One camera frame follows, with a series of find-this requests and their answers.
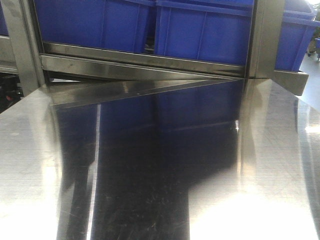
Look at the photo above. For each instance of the blue plastic bin right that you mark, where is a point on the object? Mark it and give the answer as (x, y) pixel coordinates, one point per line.
(298, 26)

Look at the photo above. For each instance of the stainless steel shelf rack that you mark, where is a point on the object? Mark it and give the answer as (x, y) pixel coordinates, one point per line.
(24, 53)

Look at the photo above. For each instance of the blue plastic bin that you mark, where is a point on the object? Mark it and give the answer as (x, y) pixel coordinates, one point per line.
(215, 31)
(298, 26)
(120, 25)

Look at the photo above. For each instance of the blue plastic bin middle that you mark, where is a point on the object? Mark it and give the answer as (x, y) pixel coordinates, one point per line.
(215, 31)

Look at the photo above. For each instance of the blue plastic bin left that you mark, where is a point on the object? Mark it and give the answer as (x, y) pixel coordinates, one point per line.
(120, 25)

